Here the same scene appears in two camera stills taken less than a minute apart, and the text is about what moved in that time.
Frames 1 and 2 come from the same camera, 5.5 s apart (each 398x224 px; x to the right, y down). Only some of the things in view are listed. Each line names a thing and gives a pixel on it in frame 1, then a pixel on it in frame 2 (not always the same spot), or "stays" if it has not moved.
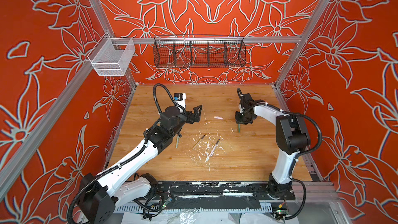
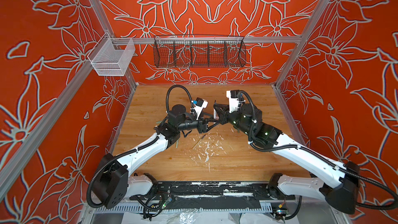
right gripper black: [238, 120] -> [224, 115]
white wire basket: [111, 57] stays
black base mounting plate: [262, 190] stays
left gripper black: [195, 117] -> [202, 126]
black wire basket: [199, 51] stays
